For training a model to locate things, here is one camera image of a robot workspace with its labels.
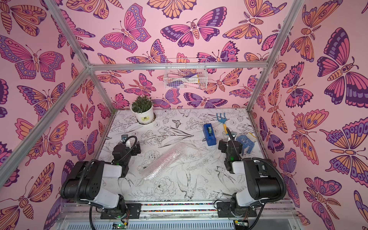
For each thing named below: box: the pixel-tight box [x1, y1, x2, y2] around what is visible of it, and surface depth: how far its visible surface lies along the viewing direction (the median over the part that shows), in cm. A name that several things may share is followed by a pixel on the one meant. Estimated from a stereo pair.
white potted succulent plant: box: [130, 94, 157, 126], surface depth 105 cm
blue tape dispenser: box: [202, 123, 217, 147], surface depth 101 cm
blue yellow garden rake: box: [216, 112, 229, 136], surface depth 115 cm
